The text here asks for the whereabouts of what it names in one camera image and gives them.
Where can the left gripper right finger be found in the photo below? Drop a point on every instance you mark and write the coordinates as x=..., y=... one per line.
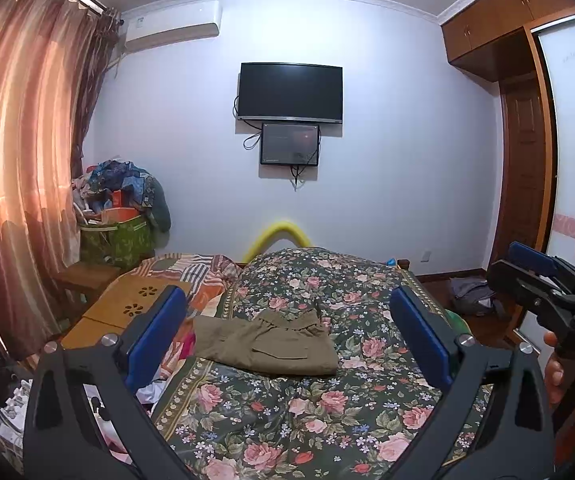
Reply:
x=515, y=438

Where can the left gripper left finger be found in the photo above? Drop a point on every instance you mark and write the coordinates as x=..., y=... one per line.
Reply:
x=61, y=436

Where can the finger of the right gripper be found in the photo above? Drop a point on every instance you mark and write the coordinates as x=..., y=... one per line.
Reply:
x=526, y=288
x=530, y=260

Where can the olive green pants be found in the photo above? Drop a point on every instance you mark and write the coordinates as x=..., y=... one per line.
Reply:
x=269, y=344

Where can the person's right hand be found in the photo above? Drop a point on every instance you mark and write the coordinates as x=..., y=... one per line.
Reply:
x=554, y=378

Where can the brown wooden door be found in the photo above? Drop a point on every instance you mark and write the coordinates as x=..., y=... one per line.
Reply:
x=529, y=171

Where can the pink folded pants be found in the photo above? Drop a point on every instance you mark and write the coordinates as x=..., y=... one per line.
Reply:
x=108, y=432

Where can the grey backpack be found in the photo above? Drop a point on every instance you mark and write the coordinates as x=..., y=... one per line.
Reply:
x=472, y=296

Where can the wooden lap desk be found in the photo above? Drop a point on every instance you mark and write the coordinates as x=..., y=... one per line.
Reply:
x=123, y=301

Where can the small wooden stool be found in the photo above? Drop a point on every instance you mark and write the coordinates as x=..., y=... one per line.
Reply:
x=87, y=281

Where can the dark floral bedspread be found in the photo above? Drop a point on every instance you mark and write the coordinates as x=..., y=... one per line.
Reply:
x=226, y=423

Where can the green storage box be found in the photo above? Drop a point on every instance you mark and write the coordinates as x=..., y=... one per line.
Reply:
x=123, y=244

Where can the striped patchwork cloth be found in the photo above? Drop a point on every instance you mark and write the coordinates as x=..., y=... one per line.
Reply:
x=209, y=276

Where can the wooden overhead cabinet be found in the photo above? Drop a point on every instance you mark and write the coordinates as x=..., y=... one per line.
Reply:
x=489, y=37

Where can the pile of clothes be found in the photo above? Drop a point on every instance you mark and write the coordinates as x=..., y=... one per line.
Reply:
x=138, y=189

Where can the yellow curved foam tube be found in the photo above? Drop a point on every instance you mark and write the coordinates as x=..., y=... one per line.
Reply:
x=280, y=229

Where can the orange striped curtain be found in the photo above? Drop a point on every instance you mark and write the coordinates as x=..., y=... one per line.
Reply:
x=53, y=59

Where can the white air conditioner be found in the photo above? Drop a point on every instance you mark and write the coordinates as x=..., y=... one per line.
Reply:
x=148, y=29

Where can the white wall socket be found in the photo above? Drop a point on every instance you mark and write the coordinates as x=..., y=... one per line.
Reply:
x=425, y=255

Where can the small black wall monitor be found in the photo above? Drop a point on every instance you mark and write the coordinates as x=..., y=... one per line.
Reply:
x=289, y=144

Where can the wall mounted black television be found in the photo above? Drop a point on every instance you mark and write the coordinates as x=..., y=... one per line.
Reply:
x=287, y=91

